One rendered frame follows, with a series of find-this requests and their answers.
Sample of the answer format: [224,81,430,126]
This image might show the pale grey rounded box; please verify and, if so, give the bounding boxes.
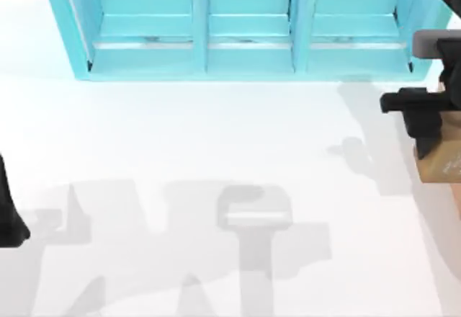
[411,28,461,61]

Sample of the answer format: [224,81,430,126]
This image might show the light blue rack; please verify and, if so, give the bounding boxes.
[38,0,454,83]

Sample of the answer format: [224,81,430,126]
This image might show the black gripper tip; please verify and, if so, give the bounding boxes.
[0,154,31,249]

